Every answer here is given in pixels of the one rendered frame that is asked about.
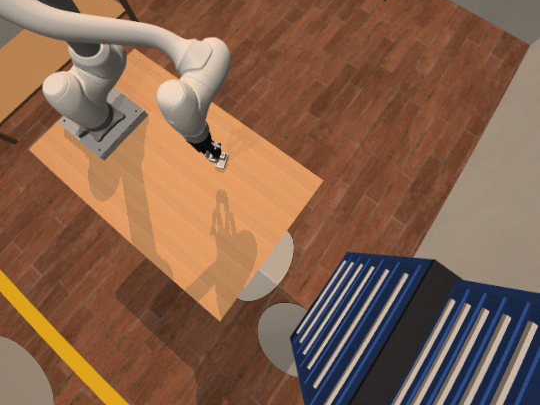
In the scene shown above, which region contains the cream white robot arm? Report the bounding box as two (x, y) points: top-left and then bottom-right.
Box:
(0, 0), (231, 143)

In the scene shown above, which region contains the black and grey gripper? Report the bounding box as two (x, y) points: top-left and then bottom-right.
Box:
(186, 132), (222, 163)

